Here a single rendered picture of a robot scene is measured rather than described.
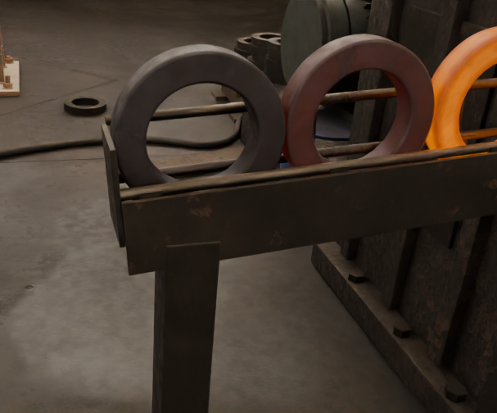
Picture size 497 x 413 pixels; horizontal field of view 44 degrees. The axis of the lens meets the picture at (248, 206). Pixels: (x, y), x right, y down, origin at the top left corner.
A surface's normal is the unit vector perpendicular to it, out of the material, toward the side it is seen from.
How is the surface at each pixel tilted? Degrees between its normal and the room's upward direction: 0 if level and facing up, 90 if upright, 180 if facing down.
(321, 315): 0
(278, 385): 1
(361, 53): 90
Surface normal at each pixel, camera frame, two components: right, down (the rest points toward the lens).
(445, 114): 0.30, 0.44
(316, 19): -0.95, 0.07
